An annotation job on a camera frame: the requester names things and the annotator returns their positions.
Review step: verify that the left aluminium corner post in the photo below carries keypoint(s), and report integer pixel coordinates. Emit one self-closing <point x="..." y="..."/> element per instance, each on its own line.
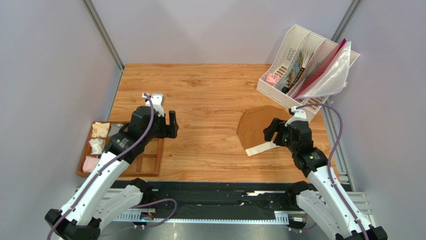
<point x="99" y="25"/>

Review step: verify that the cream rolled underwear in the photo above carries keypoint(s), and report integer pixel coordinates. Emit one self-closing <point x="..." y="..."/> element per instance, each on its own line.
<point x="100" y="130"/>

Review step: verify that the aluminium corner post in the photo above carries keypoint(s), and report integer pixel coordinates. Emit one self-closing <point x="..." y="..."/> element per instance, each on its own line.
<point x="99" y="25"/>
<point x="346" y="20"/>

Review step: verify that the illustrated booklet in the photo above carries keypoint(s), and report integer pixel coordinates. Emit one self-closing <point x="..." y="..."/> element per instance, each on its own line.
<point x="296" y="68"/>

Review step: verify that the wooden compartment tray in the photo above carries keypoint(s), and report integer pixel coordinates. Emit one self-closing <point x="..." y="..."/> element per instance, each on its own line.
<point x="147" y="164"/>

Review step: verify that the pink sticky note pad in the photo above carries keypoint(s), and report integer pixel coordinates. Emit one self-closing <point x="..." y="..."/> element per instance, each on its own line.
<point x="272" y="78"/>

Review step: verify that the red plastic folder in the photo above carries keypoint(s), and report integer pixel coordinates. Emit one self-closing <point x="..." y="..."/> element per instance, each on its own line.
<point x="325" y="49"/>

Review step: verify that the orange ribbed underwear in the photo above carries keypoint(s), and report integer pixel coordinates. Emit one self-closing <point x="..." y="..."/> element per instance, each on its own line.
<point x="250" y="130"/>

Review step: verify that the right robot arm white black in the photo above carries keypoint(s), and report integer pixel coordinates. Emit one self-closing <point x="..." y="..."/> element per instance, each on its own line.
<point x="333" y="210"/>

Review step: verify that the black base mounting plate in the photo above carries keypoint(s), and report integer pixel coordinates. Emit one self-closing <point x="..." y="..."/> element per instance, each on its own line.
<point x="190" y="200"/>

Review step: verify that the aluminium rail frame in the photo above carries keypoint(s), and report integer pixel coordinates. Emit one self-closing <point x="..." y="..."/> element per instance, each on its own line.
<point x="339" y="165"/>

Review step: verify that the clear bubble plastic folder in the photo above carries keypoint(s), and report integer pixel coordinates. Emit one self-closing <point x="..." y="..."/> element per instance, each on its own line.
<point x="329" y="78"/>

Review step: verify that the pink rolled underwear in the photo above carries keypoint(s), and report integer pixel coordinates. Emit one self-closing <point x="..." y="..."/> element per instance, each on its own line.
<point x="90" y="163"/>

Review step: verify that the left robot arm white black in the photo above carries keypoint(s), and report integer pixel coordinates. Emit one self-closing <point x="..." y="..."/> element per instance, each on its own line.
<point x="84" y="216"/>

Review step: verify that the grey rolled underwear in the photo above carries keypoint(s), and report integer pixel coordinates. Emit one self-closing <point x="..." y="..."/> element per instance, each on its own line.
<point x="114" y="129"/>

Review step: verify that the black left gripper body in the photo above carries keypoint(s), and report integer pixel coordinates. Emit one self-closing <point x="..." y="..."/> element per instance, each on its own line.
<point x="160" y="128"/>

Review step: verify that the white rolled underwear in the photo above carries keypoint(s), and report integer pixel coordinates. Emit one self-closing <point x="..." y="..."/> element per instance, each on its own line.
<point x="97" y="145"/>

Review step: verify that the right aluminium corner post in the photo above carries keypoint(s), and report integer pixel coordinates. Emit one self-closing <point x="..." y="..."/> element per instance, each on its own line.
<point x="346" y="20"/>

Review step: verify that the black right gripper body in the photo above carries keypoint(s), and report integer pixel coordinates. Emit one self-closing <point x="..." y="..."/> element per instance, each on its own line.
<point x="277" y="132"/>

